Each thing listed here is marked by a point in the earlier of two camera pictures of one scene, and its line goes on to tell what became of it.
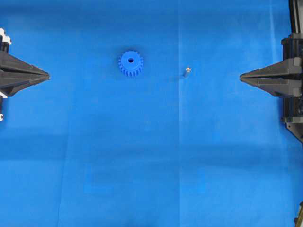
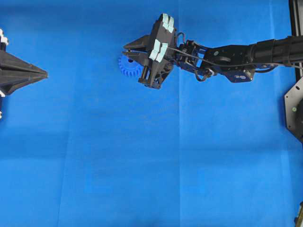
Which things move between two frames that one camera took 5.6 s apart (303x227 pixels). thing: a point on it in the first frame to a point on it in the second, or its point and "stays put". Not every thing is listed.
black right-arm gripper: x=292 y=47 to x=157 y=65
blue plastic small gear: x=130 y=63 stays put
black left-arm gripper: x=16 y=74 stays put
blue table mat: x=144 y=120 stays put
